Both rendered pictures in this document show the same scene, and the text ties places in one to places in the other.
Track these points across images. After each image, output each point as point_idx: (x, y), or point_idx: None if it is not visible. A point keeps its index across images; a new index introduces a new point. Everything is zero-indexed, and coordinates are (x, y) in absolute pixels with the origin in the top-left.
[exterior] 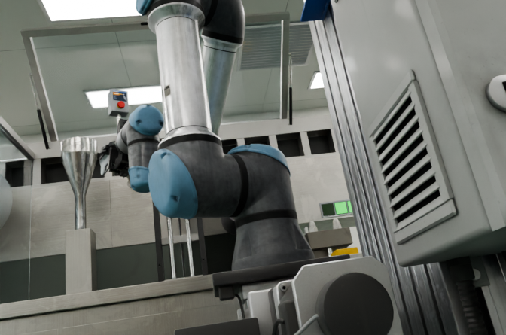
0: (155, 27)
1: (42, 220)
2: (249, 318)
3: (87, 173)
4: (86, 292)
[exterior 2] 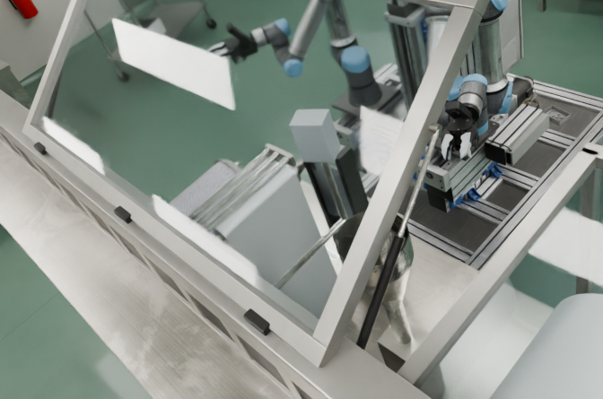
0: (498, 19)
1: None
2: (524, 104)
3: (380, 264)
4: (474, 268)
